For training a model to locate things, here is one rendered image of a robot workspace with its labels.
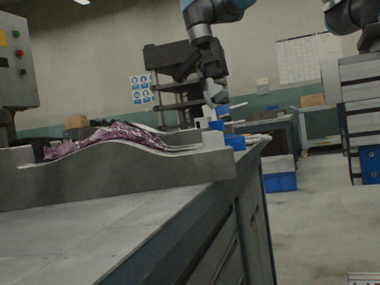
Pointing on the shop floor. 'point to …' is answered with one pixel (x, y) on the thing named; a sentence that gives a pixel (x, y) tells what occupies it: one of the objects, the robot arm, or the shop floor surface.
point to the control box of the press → (16, 69)
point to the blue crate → (280, 181)
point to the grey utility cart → (306, 131)
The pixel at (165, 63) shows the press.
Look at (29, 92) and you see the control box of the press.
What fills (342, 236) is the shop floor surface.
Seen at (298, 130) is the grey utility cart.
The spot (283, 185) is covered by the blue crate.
